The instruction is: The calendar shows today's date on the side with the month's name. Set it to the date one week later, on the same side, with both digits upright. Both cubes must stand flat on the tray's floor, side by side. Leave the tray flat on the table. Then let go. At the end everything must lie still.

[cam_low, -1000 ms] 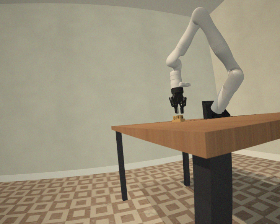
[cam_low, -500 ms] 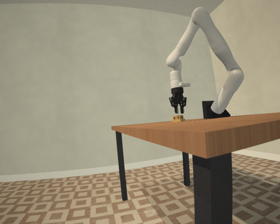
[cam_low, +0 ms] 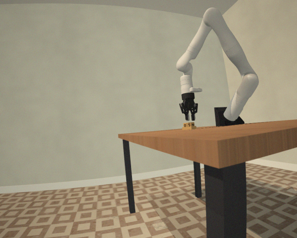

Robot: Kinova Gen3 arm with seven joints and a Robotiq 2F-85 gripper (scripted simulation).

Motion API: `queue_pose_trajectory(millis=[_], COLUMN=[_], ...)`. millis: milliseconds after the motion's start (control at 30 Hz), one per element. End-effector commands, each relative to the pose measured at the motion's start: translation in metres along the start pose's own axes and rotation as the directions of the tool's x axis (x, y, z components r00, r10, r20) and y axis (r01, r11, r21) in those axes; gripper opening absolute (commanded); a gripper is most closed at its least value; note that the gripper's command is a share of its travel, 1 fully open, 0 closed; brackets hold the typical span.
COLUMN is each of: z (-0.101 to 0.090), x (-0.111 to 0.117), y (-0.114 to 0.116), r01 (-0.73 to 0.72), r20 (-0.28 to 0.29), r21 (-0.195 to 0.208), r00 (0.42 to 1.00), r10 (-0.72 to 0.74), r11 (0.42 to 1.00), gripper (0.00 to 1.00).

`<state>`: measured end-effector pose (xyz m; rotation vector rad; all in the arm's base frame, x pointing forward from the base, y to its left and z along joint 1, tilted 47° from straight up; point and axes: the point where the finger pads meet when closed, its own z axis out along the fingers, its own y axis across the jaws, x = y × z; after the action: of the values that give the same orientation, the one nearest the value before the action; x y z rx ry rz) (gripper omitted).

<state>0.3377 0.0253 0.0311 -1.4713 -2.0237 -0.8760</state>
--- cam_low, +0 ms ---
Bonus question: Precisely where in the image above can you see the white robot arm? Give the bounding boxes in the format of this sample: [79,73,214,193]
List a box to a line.
[176,8,259,121]

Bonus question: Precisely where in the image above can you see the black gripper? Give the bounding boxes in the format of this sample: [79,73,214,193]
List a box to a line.
[179,93,198,121]

